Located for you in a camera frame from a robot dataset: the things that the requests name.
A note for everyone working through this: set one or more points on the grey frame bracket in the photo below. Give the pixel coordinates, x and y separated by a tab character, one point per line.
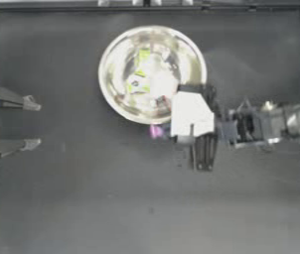
187	2
103	2
155	2

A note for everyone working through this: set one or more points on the steel bowl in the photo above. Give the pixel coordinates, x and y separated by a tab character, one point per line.
120	66

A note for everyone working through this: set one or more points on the green candy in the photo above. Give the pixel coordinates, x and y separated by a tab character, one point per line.
143	57
139	87

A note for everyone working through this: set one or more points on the purple candy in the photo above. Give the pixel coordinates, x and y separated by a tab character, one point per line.
155	131

